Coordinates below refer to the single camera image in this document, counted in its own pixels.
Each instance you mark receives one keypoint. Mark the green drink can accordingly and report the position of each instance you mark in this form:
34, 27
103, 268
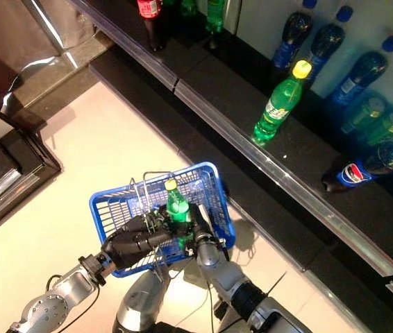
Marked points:
363, 114
387, 128

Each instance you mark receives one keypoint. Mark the black shelf unit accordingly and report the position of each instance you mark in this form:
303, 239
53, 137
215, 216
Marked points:
217, 86

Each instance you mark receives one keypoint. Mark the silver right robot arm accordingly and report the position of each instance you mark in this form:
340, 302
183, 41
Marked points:
217, 256

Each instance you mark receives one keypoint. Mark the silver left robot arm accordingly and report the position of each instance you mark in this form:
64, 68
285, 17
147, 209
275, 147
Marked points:
64, 288

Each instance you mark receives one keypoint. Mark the silver left robot leg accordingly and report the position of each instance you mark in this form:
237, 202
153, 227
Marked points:
137, 305

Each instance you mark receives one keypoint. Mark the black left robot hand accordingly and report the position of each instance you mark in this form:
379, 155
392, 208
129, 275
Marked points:
134, 243

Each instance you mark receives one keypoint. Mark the green soda bottle yellow cap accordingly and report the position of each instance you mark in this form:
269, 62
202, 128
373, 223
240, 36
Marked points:
177, 208
215, 15
280, 104

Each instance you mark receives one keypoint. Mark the black display cabinet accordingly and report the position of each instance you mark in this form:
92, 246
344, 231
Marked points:
26, 152

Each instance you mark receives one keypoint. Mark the dark glossy side counter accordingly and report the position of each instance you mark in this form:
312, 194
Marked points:
61, 21

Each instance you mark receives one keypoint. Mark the Pepsi cola bottle blue cap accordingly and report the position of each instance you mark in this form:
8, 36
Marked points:
352, 173
292, 38
325, 45
359, 76

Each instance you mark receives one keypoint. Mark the silver robot leg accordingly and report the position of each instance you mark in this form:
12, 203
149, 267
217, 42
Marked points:
137, 305
221, 310

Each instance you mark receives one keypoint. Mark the Coca-Cola bottle red label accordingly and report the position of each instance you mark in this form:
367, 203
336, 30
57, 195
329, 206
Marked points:
151, 24

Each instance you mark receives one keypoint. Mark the silver right robot leg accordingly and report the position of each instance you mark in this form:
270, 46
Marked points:
221, 310

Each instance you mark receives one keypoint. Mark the blue plastic shopping basket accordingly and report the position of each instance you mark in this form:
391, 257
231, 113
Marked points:
96, 208

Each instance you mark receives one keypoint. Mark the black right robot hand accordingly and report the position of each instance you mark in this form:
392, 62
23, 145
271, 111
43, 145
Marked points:
200, 229

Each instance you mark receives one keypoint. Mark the black robot pelvis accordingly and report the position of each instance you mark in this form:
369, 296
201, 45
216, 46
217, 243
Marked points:
182, 327

